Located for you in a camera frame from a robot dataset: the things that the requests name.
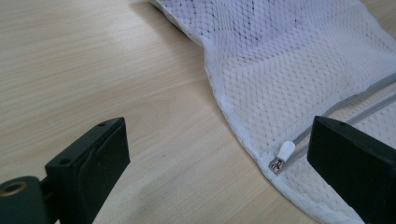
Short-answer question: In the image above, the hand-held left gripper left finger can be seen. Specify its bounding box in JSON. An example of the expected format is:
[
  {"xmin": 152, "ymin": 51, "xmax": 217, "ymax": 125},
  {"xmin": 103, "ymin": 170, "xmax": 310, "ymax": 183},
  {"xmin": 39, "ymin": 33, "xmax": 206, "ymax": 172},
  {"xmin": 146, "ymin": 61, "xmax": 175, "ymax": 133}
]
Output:
[{"xmin": 45, "ymin": 117, "xmax": 132, "ymax": 224}]

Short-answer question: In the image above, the white mesh laundry bag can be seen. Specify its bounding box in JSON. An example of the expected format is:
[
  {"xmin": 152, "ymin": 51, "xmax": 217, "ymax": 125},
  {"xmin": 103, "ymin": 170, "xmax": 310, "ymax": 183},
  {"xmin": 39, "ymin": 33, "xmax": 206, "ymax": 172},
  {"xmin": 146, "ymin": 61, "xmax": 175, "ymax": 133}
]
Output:
[{"xmin": 148, "ymin": 0, "xmax": 396, "ymax": 224}]

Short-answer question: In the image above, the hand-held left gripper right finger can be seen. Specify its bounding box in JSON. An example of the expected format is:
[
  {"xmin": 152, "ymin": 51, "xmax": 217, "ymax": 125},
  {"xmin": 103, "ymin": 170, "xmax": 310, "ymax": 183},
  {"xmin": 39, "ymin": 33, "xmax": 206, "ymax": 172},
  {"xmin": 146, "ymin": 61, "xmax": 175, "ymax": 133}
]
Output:
[{"xmin": 306, "ymin": 115, "xmax": 396, "ymax": 224}]

